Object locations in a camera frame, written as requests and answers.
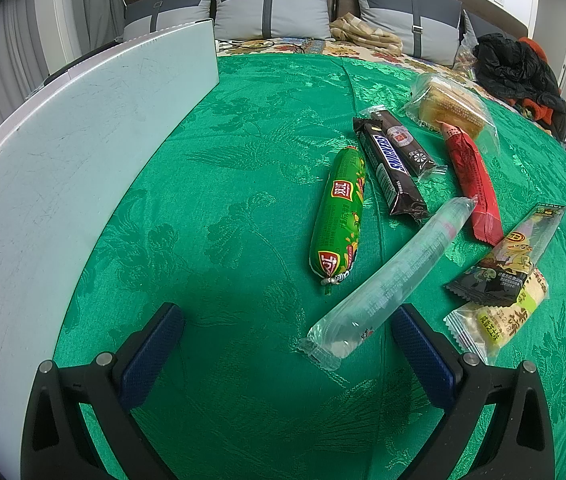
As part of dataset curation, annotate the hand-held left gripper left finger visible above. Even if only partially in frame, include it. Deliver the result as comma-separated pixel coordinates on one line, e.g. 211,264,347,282
21,302,185,480

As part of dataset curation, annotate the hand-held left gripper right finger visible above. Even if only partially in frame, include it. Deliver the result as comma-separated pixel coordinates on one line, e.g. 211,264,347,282
390,304,566,480

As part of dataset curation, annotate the pale yellow snack packet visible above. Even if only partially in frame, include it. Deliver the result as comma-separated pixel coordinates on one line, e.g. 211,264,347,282
445,270,550,366

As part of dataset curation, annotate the black and yellow snack packet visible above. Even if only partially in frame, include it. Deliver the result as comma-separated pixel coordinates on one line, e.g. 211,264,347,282
445,203,566,308

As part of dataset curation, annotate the clear tube packet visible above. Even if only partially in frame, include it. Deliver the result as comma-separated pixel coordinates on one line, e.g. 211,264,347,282
297,197,478,372

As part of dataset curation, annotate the red snack packet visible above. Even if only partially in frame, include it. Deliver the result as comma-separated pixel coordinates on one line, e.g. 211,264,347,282
439,122,505,247

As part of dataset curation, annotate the green sausage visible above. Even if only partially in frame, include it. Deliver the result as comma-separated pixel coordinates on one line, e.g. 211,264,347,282
309,146,366,297

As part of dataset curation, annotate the brown chocolate bar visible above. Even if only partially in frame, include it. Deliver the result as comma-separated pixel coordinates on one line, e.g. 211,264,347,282
352,117,431,226

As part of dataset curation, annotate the cake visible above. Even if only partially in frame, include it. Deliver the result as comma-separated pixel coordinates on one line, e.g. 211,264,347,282
403,73,500,156

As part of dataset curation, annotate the dark cookie packet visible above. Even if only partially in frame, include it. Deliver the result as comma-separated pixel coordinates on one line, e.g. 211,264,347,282
360,106,448,183

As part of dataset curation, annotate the white storage box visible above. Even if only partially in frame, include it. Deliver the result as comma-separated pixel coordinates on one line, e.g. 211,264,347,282
0,18,220,461

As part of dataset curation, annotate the black jacket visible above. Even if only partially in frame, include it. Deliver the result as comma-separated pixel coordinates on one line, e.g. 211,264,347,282
473,32,566,111

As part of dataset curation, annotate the orange cloth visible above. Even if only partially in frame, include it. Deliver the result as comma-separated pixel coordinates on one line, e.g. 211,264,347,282
517,36,556,122

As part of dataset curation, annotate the green patterned cloth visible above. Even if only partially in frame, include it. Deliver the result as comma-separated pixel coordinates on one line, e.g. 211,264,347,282
53,53,566,480

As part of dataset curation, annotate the beige plaid cloth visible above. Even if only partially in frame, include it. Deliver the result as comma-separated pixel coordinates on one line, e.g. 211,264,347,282
329,12,404,56

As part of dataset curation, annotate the row of assorted goods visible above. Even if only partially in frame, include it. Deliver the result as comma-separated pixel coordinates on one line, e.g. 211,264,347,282
215,37,514,96

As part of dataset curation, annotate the grey curtain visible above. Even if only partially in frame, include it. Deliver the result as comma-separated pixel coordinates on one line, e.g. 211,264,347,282
0,0,128,96

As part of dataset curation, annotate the grey pillow with strap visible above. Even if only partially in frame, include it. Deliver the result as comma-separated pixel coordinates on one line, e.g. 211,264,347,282
354,0,464,66
213,0,334,41
124,0,218,43
455,10,494,68

